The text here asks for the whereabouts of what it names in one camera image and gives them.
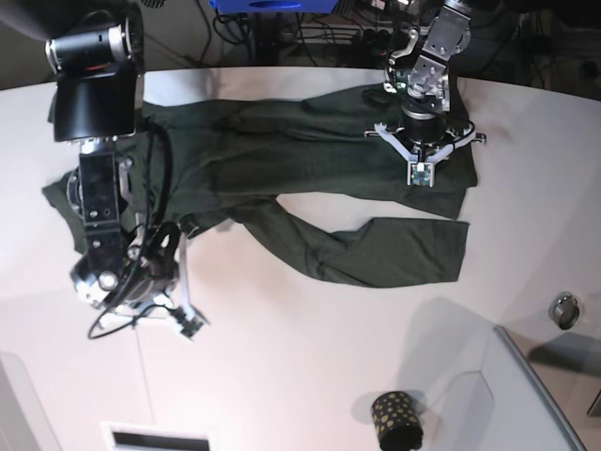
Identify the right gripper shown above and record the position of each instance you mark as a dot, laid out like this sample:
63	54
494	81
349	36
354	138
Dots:
156	281

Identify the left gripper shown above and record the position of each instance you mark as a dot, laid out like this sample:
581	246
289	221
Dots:
426	138

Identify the dark green t-shirt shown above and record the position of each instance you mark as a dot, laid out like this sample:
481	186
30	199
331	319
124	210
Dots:
231	160

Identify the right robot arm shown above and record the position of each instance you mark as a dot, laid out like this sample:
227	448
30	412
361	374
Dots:
96	51

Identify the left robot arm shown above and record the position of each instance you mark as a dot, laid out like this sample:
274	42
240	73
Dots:
417	79

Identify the white rectangular table slot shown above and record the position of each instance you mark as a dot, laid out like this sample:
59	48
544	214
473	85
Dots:
123	436

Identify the round metal table grommet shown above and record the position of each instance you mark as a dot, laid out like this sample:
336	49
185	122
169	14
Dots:
564	310

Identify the blue plastic box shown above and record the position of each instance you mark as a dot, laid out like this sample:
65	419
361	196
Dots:
264	6

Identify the black cup with gold dots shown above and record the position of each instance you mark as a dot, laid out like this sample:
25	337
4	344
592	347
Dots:
397	422

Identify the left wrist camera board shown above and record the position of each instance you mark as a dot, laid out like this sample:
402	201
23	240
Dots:
421	174

